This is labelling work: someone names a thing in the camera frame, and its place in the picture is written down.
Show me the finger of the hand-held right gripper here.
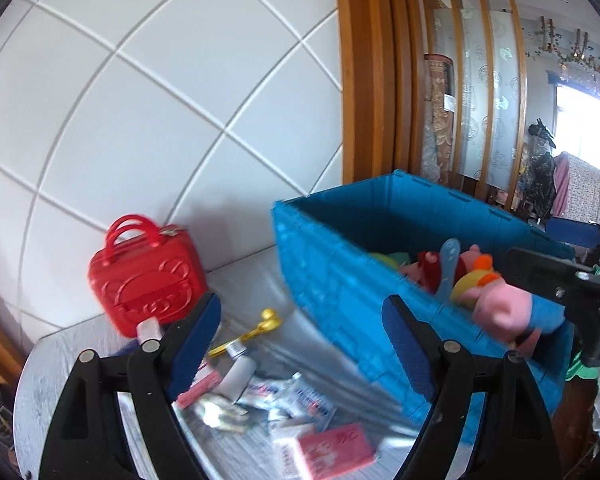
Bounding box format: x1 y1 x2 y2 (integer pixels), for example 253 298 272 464
546 216 600 250
500 247 600 318

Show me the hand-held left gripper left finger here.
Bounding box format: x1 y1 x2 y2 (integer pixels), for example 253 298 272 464
39 291 223 480

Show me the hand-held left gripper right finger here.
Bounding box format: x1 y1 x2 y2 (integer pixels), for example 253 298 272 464
381 295 563 480

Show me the pink pig plush blue outfit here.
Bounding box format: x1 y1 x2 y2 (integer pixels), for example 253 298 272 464
470 280 566 356

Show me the yellow duck plush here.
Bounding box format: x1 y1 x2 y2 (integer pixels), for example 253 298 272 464
450 254 503 308

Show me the blue plastic paddle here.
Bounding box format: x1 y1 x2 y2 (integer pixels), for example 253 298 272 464
437 238 462 303

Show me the blue plastic crate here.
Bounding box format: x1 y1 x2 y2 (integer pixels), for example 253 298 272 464
272 170 576 443

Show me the green cloth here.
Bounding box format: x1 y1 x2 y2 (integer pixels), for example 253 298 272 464
565 350 600 381

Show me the flat pink box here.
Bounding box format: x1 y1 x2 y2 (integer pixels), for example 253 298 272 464
175 362 222 409

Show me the pink floral cloth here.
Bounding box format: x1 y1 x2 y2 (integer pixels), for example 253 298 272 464
552 152 600 223

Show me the tall pink box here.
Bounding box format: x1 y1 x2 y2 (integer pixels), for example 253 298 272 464
136 317 162 346

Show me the white lint roller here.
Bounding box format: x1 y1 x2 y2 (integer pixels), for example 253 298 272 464
219 357 256 403

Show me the dark clothing pile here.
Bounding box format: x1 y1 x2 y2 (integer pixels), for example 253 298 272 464
517 117 558 221

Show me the grey wet wipes pack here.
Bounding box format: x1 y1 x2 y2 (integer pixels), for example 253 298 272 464
192 394 251 433

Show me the red small suitcase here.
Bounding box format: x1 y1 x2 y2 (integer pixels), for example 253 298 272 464
89 213 210 338

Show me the window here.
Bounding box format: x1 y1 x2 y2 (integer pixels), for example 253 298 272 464
547 70 600 176

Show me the pink tissue pack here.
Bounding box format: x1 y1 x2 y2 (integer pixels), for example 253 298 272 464
297 422 378 480

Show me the white packet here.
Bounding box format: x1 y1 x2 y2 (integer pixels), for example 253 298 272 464
269 417 316 476

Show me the rolled patterned carpet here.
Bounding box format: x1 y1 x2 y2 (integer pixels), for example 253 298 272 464
420 52 455 183

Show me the leaf garland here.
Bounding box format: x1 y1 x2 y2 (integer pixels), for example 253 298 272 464
525 15 600 86

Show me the wooden slat partition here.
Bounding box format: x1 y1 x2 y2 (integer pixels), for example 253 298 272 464
415 0 528 196

